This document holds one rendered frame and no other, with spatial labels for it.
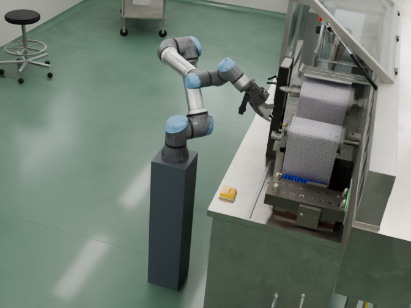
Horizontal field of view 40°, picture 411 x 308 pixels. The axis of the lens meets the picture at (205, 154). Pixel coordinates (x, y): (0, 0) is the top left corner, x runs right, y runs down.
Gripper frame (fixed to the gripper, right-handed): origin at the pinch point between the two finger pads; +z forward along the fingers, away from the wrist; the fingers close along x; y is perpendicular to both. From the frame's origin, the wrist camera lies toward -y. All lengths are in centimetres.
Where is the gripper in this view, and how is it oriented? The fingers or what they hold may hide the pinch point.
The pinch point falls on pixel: (269, 118)
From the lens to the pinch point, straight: 271.1
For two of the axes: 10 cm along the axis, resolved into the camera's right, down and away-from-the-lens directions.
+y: 6.7, -5.0, -5.4
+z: 6.8, 7.1, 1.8
